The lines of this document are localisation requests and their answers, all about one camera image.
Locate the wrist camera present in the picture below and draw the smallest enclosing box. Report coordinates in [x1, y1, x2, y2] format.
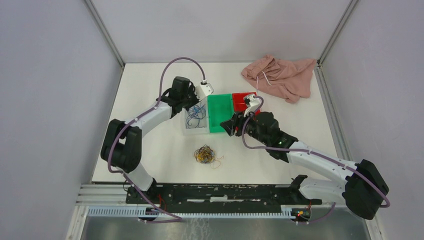
[194, 79, 214, 101]
[243, 94, 264, 117]

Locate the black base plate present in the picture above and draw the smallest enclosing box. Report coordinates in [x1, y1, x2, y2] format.
[125, 183, 323, 214]

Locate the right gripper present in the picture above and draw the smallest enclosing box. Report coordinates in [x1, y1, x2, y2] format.
[220, 106, 269, 146]

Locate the green plastic bin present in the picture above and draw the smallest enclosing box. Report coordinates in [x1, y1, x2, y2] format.
[207, 94, 235, 133]

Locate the aluminium frame rail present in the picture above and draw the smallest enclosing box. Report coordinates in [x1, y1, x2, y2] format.
[75, 183, 376, 209]

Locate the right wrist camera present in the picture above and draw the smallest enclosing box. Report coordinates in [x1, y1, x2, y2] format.
[243, 94, 264, 117]

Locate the white cable duct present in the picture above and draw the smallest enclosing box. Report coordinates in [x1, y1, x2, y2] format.
[87, 206, 295, 220]

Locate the red plastic bin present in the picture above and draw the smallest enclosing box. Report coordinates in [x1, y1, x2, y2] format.
[231, 92, 257, 113]

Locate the clear plastic bin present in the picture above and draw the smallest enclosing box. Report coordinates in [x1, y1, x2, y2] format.
[182, 98, 210, 135]

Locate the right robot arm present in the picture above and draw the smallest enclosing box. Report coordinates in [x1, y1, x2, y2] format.
[219, 112, 391, 220]

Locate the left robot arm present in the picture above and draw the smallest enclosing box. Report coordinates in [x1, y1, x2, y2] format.
[100, 76, 213, 204]

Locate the wire bundle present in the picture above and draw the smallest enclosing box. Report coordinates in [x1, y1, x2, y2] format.
[193, 144, 225, 170]

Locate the pink cloth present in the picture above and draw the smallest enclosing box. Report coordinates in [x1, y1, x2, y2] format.
[241, 54, 317, 104]

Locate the blue wire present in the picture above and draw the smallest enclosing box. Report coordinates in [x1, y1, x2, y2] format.
[184, 101, 208, 130]

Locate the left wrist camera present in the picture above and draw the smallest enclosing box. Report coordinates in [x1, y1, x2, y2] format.
[194, 79, 214, 101]

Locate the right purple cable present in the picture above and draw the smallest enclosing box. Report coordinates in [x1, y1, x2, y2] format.
[241, 95, 391, 225]

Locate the purple cable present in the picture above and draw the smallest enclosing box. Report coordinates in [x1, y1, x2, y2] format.
[241, 95, 391, 225]
[106, 56, 208, 223]

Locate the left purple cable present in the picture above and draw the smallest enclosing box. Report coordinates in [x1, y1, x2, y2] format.
[106, 56, 208, 223]

